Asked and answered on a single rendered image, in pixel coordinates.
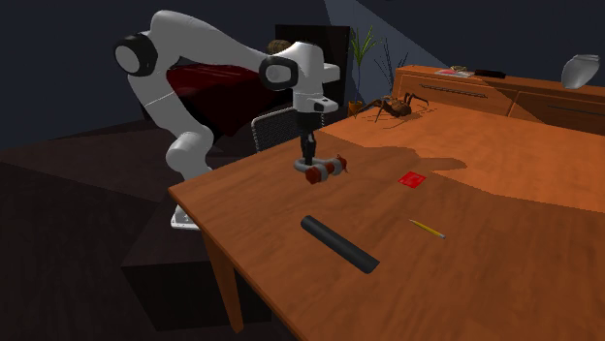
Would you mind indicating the red flat card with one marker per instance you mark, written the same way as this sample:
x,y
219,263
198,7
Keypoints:
x,y
412,179

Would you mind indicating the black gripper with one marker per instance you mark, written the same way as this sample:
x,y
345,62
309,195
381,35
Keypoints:
x,y
308,123

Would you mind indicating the dark bare twig plant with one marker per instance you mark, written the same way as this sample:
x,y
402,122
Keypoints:
x,y
390,64

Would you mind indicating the green potted plant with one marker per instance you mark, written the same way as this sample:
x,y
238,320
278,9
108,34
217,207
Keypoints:
x,y
360,61

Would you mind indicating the yellow pencil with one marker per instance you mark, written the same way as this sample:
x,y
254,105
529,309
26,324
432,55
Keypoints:
x,y
427,229

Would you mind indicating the wooden sideboard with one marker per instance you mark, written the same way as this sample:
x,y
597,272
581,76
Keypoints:
x,y
501,94

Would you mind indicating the wooden desk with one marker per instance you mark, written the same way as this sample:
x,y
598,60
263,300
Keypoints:
x,y
472,283

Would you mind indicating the brown spider figure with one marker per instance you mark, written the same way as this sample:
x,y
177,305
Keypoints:
x,y
394,106

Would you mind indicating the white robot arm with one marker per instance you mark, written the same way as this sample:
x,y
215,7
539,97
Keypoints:
x,y
198,42

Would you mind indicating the grey mesh chair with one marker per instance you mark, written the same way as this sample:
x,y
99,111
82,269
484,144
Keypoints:
x,y
276,128

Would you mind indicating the grey and red shackle toy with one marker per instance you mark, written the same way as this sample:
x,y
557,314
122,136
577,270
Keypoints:
x,y
323,169

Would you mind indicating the black cylinder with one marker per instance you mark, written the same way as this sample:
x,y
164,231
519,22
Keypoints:
x,y
339,243

